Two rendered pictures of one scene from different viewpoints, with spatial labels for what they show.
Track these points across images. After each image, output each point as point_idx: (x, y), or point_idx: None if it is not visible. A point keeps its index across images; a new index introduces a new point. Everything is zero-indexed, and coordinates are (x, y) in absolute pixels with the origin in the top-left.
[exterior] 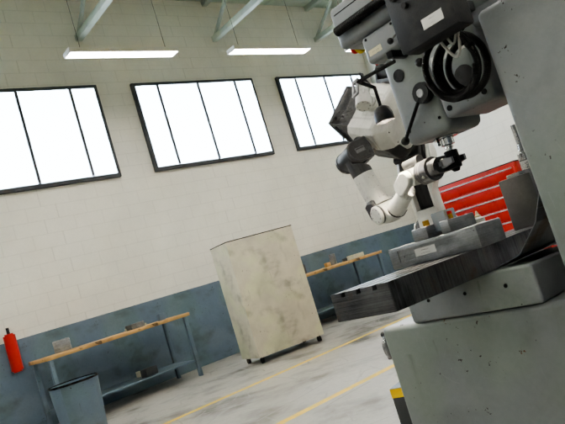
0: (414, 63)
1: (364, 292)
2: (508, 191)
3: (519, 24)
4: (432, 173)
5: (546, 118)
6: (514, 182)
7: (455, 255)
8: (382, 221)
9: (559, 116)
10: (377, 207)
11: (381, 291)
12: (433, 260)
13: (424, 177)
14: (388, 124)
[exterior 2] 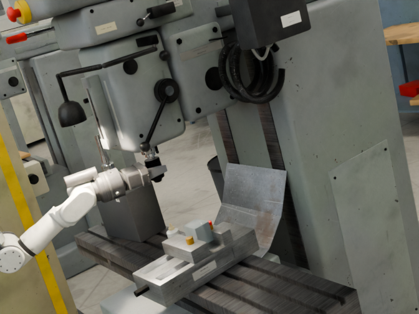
0: (152, 55)
1: (332, 312)
2: (134, 202)
3: (300, 42)
4: (136, 186)
5: (315, 124)
6: (139, 193)
7: (249, 263)
8: (22, 266)
9: (323, 123)
10: (14, 247)
11: (350, 302)
12: (217, 278)
13: (119, 192)
14: None
